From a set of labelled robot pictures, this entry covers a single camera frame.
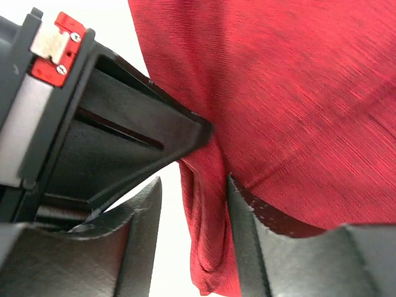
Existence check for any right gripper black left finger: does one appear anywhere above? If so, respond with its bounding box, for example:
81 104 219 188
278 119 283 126
1 178 162 296

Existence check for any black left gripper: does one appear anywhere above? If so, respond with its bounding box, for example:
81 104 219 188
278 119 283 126
1 8 95 223

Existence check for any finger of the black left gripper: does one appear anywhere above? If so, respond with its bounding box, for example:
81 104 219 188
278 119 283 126
43 51 212 213

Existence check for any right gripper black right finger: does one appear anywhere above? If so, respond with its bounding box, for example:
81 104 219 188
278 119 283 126
227 177 395 296

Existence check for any red cloth napkin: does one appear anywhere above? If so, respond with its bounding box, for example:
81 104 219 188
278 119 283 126
129 1 395 296

